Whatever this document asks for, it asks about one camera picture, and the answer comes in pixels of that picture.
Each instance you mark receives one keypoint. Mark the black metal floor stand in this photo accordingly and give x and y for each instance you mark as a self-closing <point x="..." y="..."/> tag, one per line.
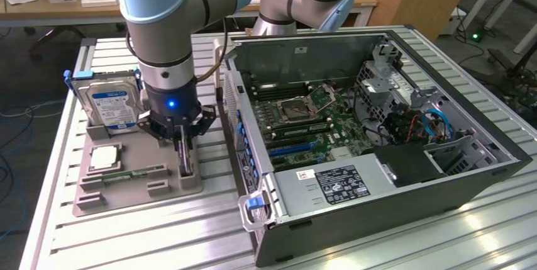
<point x="501" y="59"/>

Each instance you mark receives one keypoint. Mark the silver CPU socket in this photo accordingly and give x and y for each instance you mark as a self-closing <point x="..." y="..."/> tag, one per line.
<point x="295" y="109"/>

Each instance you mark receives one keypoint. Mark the grey power supply unit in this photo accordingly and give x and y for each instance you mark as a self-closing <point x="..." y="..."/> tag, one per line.
<point x="335" y="185"/>

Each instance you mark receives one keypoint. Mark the small grey disk bay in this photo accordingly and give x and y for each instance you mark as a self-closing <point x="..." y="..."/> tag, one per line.
<point x="443" y="156"/>

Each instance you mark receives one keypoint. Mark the black office chair base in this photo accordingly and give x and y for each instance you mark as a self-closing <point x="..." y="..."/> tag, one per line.
<point x="41" y="40"/>

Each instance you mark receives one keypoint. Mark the white paper tag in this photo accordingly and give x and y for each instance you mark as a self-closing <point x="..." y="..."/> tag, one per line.
<point x="20" y="0"/>

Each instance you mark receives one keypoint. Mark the silver CPU chip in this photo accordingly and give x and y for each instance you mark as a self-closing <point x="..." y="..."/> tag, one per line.
<point x="104" y="157"/>

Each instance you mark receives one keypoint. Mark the black open PC case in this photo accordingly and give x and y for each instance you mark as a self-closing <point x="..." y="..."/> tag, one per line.
<point x="377" y="229"/>

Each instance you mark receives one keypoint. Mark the green RAM stick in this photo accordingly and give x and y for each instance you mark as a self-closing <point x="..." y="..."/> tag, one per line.
<point x="125" y="175"/>

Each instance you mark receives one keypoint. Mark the silver metal disk bay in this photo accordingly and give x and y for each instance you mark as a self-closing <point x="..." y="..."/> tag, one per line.
<point x="385" y="93"/>

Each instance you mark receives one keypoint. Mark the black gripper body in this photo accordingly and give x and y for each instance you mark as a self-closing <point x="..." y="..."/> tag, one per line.
<point x="172" y="103"/>

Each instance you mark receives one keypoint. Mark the grey plastic parts rack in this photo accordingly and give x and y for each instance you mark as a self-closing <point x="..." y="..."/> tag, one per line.
<point x="138" y="194"/>

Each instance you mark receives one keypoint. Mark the green motherboard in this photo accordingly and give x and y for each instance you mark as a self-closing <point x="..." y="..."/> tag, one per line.
<point x="347" y="125"/>

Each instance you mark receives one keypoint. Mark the hard disk blue carrier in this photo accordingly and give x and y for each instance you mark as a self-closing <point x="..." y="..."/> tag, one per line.
<point x="109" y="106"/>

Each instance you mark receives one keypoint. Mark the black RAM slot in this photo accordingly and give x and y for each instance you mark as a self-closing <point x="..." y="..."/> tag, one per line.
<point x="298" y="123"/>
<point x="301" y="131"/>
<point x="283" y="96"/>
<point x="281" y="85"/>
<point x="281" y="88"/>
<point x="282" y="92"/>
<point x="299" y="127"/>
<point x="303" y="134"/>

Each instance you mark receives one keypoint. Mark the small silver chipset heatsink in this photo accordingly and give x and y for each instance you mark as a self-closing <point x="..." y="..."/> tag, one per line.
<point x="341" y="153"/>

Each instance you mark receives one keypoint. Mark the black box green light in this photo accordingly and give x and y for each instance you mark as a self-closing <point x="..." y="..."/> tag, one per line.
<point x="474" y="36"/>

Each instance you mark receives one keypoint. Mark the blue plastic case latch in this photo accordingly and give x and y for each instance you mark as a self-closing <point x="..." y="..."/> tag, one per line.
<point x="251" y="204"/>

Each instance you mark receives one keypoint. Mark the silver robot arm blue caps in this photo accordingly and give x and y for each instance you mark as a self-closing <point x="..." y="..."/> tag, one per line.
<point x="168" y="15"/>

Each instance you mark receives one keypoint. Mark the long black expansion slot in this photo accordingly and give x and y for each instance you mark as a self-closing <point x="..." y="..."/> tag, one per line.
<point x="293" y="143"/>

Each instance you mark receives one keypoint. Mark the silver socket cover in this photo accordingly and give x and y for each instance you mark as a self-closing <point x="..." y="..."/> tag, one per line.
<point x="325" y="97"/>

